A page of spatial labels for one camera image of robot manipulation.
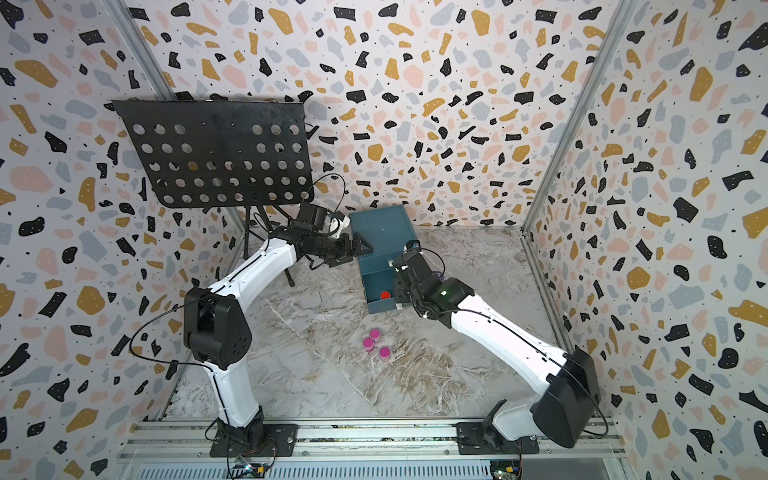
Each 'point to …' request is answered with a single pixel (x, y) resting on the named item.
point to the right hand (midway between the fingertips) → (402, 282)
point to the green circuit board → (248, 470)
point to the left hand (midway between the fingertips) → (366, 252)
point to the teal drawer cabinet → (387, 231)
